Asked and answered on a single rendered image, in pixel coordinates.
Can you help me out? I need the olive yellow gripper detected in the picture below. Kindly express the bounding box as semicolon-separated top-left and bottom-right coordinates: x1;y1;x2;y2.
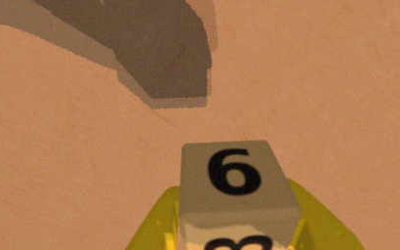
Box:
125;178;365;250

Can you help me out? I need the tan number cube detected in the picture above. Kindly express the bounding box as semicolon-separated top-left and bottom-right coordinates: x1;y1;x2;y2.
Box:
179;140;302;250

